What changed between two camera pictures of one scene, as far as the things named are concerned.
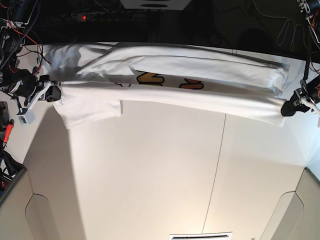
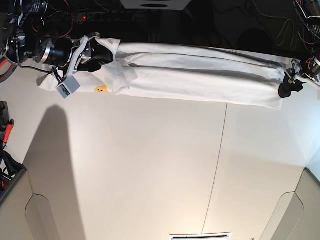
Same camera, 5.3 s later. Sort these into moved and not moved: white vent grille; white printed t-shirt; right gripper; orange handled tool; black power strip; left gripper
Moved: white printed t-shirt; left gripper; right gripper
Not moved: orange handled tool; white vent grille; black power strip
